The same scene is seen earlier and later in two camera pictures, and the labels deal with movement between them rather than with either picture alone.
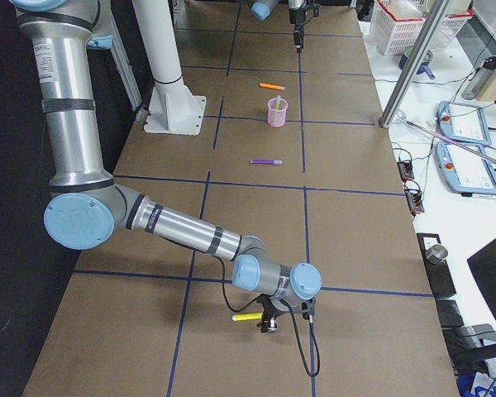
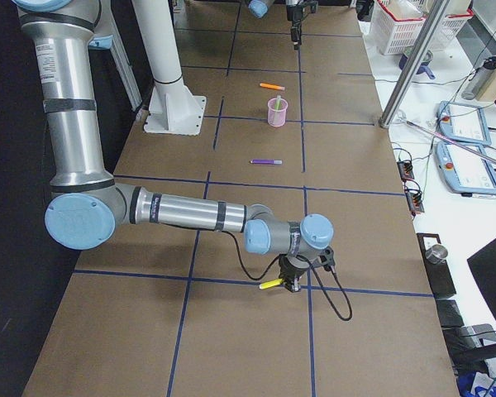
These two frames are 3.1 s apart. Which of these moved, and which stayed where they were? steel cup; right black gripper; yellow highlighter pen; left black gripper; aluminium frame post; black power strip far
Moved: yellow highlighter pen; right black gripper
Stayed: left black gripper; black power strip far; steel cup; aluminium frame post
